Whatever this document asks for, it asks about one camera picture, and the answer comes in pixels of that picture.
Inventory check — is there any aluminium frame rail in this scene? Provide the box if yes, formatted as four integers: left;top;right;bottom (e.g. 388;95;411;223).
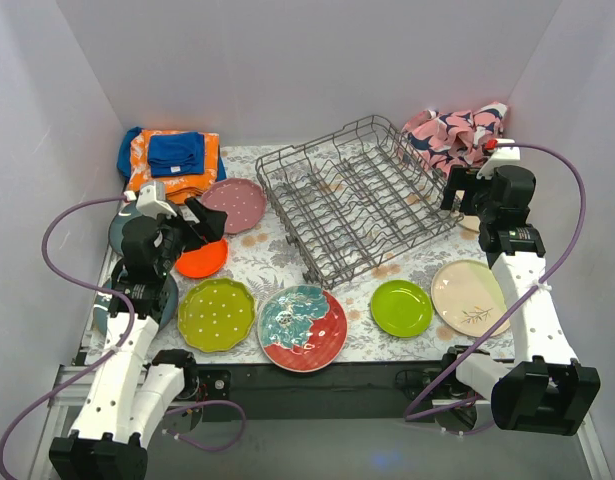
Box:
26;364;108;480

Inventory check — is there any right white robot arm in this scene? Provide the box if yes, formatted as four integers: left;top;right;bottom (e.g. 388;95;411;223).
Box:
439;165;601;436

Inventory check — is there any orange patterned cloth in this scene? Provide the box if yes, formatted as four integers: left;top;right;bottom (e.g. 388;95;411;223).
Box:
126;129;221;205

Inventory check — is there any pink and green branch plate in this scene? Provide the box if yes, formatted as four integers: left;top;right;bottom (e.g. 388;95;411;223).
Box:
431;260;507;337

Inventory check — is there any teal cloth under orange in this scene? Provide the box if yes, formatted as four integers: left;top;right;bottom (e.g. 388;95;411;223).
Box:
117;127;227;183

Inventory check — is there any pink navy floral cloth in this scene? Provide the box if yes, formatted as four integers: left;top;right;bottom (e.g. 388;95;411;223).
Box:
401;102;509;177

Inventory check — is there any dark teal plate lower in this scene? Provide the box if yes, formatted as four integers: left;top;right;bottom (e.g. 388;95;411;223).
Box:
93;261;179;334

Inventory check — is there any orange plate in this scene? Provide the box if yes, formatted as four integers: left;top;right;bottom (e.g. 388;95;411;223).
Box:
175;239;229;279

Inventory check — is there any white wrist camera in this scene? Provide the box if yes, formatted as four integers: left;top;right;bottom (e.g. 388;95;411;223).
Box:
123;180;177;219
477;138;521;180

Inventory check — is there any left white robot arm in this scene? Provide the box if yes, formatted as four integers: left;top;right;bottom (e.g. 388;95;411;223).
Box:
49;198;227;479

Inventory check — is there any blue folded towel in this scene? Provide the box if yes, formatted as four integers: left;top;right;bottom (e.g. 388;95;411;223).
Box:
147;132;205;178

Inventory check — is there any floral table mat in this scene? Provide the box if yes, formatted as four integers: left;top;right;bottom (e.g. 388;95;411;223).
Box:
81;146;514;364

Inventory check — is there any green polka dot scalloped plate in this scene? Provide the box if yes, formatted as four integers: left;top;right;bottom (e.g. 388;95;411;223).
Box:
177;278;256;353

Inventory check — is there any red and teal floral plate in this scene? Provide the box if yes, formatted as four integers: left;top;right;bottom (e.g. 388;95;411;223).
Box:
257;285;348;373

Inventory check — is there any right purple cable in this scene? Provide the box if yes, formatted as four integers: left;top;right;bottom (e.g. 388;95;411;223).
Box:
404;143;587;435

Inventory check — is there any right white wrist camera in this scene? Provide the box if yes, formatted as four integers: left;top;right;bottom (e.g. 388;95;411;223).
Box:
477;138;521;180

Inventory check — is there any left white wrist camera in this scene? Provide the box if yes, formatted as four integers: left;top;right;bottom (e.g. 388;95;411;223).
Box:
123;180;177;219

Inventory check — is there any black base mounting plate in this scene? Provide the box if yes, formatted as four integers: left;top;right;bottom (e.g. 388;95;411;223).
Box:
151;359;503;421

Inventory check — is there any cream green plate at back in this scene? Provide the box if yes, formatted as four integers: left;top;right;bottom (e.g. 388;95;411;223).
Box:
458;214;480;233

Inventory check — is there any lime green plate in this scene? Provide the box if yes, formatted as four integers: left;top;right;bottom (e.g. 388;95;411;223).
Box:
370;280;433;338

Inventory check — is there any dark teal plate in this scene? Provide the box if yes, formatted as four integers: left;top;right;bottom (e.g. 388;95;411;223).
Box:
108;202;140;256
93;261;179;334

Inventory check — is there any grey wire dish rack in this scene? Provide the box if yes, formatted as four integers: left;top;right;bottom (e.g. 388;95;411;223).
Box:
255;115;462;289

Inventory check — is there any dark teal plate upper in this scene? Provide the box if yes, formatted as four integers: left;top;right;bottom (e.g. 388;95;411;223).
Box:
108;202;140;256

